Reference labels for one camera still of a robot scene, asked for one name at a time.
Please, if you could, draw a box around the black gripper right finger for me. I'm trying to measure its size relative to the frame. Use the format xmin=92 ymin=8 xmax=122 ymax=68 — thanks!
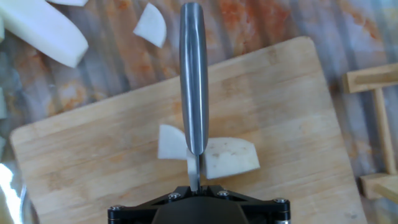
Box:
xmin=200 ymin=184 xmax=292 ymax=224

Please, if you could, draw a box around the bamboo cutting board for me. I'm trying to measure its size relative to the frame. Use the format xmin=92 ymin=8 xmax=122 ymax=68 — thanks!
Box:
xmin=9 ymin=36 xmax=369 ymax=224

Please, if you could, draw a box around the wooden peg rack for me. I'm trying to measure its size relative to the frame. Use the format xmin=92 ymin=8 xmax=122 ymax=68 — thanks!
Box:
xmin=341 ymin=63 xmax=398 ymax=205

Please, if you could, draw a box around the steel cleaver knife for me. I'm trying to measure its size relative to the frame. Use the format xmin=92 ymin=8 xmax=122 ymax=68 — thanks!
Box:
xmin=179 ymin=2 xmax=209 ymax=192

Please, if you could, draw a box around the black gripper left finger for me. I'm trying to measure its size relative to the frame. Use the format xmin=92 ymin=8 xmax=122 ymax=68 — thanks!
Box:
xmin=107 ymin=185 xmax=199 ymax=224

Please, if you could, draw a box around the long white radish wedge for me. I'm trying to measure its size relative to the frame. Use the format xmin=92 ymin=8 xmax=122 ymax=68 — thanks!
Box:
xmin=0 ymin=0 xmax=90 ymax=68

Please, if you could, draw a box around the marble pattern plastic mat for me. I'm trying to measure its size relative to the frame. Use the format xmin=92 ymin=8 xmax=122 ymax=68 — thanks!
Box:
xmin=0 ymin=0 xmax=398 ymax=224

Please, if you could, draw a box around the speckled white radish piece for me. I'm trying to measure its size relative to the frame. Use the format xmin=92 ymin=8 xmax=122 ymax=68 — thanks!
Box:
xmin=200 ymin=136 xmax=261 ymax=180

